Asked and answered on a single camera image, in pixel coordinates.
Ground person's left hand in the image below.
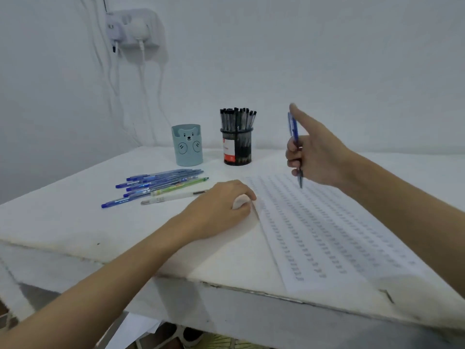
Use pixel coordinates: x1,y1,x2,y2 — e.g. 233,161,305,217
179,179,257,241

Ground green pen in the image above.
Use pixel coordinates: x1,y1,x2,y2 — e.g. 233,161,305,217
124,177,210,199

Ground white pen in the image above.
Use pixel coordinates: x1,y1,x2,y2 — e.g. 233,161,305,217
140,190,208,206

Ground bunch of black capped pens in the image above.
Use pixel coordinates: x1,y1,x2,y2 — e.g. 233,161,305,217
219,107,258,133

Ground white plug adapter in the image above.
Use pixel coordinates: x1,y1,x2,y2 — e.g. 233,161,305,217
106,17,125,54

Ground white cable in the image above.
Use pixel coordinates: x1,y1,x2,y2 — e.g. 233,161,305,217
108,51,143,146

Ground black mesh pen cup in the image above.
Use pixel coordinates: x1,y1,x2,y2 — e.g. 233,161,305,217
220,127,254,166

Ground person's right forearm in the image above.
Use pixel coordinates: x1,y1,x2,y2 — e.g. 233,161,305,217
336,149,465,299

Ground blue ballpoint pen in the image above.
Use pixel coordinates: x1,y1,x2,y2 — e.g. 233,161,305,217
288,112,304,190

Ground teal bear pen holder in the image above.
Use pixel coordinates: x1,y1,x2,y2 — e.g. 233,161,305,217
171,123,204,167

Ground white plug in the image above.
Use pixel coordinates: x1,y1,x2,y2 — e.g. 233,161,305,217
133,32,149,56

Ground person's left forearm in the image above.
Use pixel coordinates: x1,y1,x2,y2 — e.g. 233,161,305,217
0,214,201,349

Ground pile of blue capped pens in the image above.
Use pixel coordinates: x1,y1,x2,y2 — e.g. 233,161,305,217
101,168,205,209

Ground white wall power socket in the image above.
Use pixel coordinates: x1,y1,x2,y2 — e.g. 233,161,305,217
105,8,161,52

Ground person's right hand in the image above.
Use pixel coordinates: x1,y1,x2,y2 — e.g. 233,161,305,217
285,103,355,189

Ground printed white paper sheet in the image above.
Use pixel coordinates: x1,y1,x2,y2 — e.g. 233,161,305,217
245,173,430,293

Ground white sandal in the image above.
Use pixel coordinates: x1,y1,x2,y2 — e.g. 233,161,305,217
174,325,205,348

